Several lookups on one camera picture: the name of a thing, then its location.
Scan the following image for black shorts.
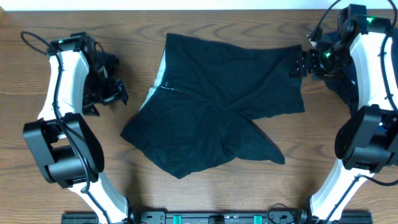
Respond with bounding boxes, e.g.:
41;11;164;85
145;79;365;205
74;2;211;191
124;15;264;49
121;34;305;179

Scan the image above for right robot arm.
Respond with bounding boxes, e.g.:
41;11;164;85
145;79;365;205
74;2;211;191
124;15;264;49
280;4;397;223

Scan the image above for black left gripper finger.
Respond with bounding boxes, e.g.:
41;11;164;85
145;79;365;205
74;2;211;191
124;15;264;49
116;80;129;105
83;105;100;116

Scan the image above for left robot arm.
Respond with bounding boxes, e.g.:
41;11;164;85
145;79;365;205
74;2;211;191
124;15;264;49
23;32;135;223

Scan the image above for folded black cloth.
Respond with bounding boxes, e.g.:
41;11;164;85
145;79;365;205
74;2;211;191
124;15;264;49
88;51;119;95

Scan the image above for dark navy clothes pile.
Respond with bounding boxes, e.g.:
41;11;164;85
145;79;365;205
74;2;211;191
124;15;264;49
310;29;397;114

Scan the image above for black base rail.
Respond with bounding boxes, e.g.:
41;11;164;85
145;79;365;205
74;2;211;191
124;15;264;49
60;210;373;224

